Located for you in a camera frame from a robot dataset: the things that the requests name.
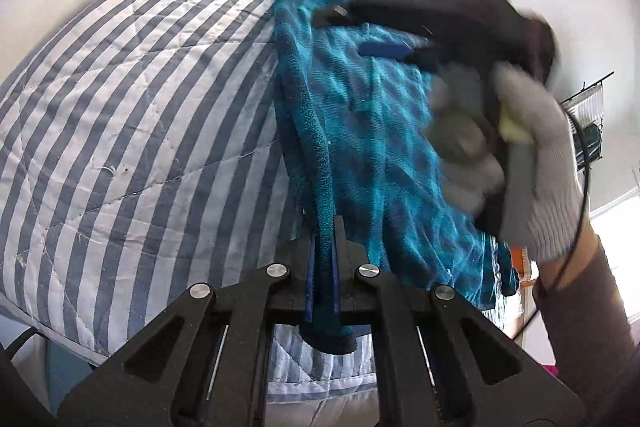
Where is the bright window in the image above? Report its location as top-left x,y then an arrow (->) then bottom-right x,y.
590,197 -> 640,328

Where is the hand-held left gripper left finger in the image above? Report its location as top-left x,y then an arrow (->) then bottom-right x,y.
57,229 -> 321,427

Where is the person's right forearm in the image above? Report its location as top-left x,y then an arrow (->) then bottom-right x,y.
532,227 -> 640,408

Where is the person's right hand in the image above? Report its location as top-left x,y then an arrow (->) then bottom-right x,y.
429,63 -> 588,263

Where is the orange crate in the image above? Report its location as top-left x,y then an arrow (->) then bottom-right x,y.
510,247 -> 538,280

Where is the black cable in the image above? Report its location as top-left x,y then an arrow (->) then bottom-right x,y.
510,104 -> 593,343

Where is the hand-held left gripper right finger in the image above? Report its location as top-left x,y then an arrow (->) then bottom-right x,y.
332,216 -> 586,427

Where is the black wire rack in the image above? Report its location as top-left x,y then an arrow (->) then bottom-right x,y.
560,72 -> 616,168

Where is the blue white striped quilt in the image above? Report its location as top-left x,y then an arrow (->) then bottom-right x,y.
0,0 -> 381,403

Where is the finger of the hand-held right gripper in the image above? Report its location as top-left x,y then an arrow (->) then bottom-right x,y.
312,0 -> 441,32
357,38 -> 443,70

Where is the teal fleece jacket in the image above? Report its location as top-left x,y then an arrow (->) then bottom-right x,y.
272,0 -> 521,355

